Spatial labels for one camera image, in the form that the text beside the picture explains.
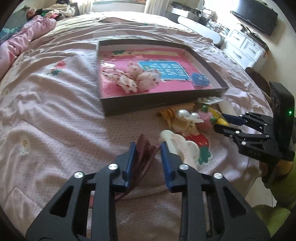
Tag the yellow hair clip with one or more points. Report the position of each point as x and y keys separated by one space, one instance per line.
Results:
x=216 y=114

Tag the dark red hair clip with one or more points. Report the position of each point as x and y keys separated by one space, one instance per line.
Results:
x=143 y=150

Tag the pink quilt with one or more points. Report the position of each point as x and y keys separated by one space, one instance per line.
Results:
x=23 y=38

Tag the pile of clothes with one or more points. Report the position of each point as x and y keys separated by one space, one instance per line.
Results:
x=57 y=11

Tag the small blue box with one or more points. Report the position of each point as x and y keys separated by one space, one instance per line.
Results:
x=200 y=80

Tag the white rounded low table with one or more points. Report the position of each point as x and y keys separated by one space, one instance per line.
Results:
x=201 y=26

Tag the black flat television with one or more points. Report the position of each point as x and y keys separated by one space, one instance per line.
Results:
x=256 y=16

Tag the pink pom-pom strawberry hair clip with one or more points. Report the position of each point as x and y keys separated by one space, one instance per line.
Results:
x=204 y=118

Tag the shallow dark cardboard box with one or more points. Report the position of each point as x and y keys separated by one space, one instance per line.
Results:
x=138 y=105

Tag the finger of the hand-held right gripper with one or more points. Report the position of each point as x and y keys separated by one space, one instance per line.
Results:
x=227 y=132
x=233 y=119

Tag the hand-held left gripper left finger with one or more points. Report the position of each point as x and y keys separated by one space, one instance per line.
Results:
x=129 y=162

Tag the person's right forearm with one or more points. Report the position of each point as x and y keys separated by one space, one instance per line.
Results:
x=285 y=185

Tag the white drawer dresser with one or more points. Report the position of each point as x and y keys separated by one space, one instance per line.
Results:
x=242 y=46

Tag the brown furry stool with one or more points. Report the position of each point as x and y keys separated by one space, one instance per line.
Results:
x=257 y=80

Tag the white card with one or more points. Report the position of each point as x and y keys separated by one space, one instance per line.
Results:
x=227 y=109

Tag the clear pearl hair claw clip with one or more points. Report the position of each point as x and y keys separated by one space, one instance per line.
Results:
x=185 y=120

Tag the pink printed paper liner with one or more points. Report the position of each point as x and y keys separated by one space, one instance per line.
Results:
x=111 y=88

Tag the cream curtain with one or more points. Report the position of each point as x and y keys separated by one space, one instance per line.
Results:
x=151 y=5

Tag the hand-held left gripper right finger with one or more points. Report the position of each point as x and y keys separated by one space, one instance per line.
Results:
x=166 y=166

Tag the clear plastic packet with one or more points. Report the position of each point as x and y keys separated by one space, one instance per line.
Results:
x=209 y=100

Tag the teal patterned pillow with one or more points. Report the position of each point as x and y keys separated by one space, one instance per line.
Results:
x=11 y=23

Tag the cluttered dark side table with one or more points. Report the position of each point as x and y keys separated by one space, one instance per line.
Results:
x=192 y=11

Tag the cream white hair claw clip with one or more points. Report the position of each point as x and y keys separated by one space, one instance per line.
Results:
x=185 y=148

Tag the person's green clothing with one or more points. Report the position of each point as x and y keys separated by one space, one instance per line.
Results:
x=275 y=217

